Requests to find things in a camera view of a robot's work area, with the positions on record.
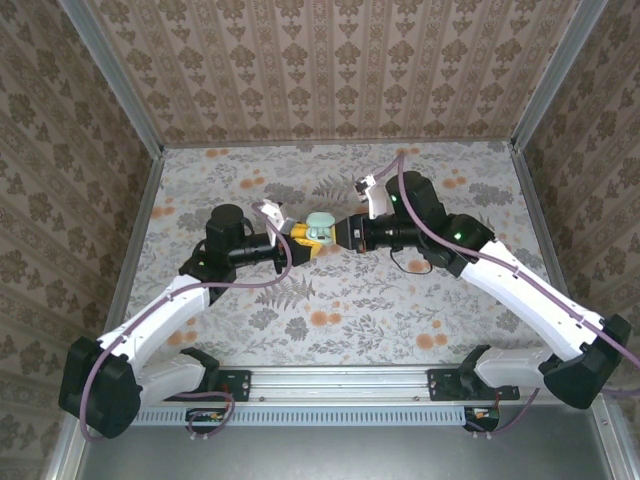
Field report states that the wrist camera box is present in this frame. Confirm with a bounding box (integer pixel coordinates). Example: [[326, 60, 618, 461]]
[[258, 198, 292, 235], [351, 172, 390, 220]]

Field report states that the grey metal panel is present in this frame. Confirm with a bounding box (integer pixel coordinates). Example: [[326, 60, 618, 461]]
[[77, 405, 615, 480]]

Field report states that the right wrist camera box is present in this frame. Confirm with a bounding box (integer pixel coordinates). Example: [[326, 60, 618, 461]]
[[351, 172, 390, 220]]

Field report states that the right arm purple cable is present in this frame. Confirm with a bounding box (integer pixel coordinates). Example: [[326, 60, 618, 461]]
[[372, 153, 640, 439]]

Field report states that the grey slotted cable duct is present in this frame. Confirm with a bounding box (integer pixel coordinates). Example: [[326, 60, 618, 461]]
[[130, 405, 474, 427]]

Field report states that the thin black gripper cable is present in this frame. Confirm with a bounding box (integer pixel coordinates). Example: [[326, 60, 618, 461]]
[[388, 246, 435, 276]]

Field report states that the aluminium table side rail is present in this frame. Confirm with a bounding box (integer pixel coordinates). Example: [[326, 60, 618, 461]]
[[509, 143, 592, 363], [93, 148, 167, 367]]

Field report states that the aluminium frame post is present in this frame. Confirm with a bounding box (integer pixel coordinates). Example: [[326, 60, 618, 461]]
[[510, 0, 610, 152], [58, 0, 165, 160]]

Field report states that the floral patterned table cover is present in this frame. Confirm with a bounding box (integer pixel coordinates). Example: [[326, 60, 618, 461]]
[[112, 139, 581, 369]]

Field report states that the mint green earbud charging case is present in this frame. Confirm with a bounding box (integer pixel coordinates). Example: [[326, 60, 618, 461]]
[[304, 211, 338, 248]]

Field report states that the black wiring connector box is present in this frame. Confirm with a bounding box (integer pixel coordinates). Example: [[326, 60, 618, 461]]
[[186, 408, 227, 434], [463, 406, 501, 432]]

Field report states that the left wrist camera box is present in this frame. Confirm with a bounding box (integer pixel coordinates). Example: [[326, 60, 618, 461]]
[[258, 198, 292, 235]]

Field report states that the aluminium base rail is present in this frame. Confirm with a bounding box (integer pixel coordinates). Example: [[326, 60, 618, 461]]
[[134, 364, 551, 404]]

